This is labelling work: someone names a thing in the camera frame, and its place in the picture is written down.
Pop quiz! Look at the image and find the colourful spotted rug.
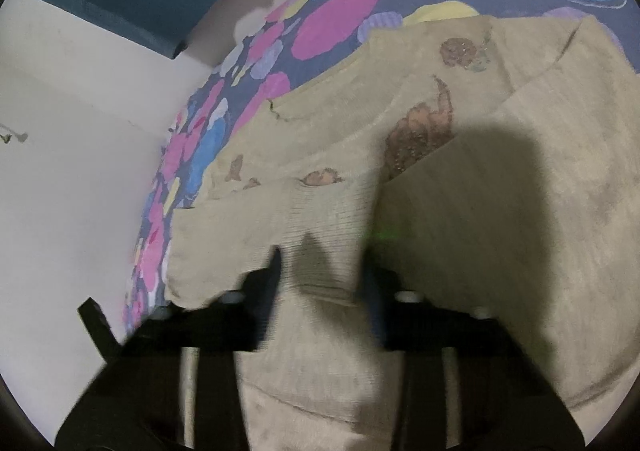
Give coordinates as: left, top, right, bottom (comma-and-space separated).
122, 0, 632, 338

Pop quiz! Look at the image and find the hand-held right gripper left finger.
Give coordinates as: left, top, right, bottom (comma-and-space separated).
55, 246, 284, 451

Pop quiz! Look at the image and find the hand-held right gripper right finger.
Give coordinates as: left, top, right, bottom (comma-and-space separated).
362, 247, 586, 451

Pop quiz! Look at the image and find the beige knit sweater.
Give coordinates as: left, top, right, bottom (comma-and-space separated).
165, 14, 640, 451

